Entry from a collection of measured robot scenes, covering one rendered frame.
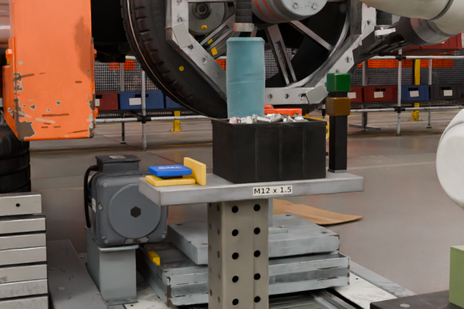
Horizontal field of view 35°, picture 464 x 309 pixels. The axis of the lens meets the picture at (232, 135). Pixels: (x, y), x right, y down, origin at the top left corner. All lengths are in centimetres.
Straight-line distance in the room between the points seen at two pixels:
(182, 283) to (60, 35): 67
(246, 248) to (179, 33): 55
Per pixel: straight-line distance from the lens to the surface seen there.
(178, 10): 172
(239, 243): 145
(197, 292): 183
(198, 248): 184
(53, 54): 160
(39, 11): 160
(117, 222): 181
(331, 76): 154
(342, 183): 148
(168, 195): 135
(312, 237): 195
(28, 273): 174
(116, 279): 190
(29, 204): 170
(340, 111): 153
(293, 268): 191
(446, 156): 93
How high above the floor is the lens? 68
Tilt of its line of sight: 6 degrees down
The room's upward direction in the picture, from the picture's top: straight up
